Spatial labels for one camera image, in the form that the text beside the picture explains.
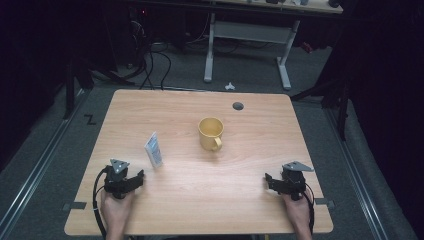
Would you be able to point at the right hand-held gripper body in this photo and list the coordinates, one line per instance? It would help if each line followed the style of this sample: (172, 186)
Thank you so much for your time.
(293, 181)

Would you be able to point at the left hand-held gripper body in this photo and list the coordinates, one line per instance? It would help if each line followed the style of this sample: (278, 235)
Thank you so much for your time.
(116, 181)

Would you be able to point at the person's right hand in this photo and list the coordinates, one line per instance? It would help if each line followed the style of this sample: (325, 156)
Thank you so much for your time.
(297, 211)

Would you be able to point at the white and blue tube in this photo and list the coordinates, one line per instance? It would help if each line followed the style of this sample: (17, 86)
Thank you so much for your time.
(153, 151)

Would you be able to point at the grey tape strip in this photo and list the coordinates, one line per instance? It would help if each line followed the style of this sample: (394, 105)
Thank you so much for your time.
(76, 206)
(325, 202)

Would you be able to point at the yellow mug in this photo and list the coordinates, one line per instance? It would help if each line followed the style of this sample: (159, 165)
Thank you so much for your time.
(210, 134)

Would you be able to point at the grey round table grommet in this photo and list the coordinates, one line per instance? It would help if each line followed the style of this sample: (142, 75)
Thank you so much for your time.
(238, 106)

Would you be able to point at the black metal stand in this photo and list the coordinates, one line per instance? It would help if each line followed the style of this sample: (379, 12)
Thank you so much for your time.
(340, 100)
(70, 90)

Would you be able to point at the crumpled white paper scrap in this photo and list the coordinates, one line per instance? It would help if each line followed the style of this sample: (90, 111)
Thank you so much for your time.
(229, 86)

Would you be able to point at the small red object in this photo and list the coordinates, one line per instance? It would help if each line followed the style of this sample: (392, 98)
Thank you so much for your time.
(307, 47)

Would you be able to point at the white-framed desk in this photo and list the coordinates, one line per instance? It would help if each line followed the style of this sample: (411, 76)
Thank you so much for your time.
(248, 32)

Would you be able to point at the metal floor rail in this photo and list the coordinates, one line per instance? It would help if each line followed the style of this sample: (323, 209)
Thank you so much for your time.
(356, 176)
(36, 170)

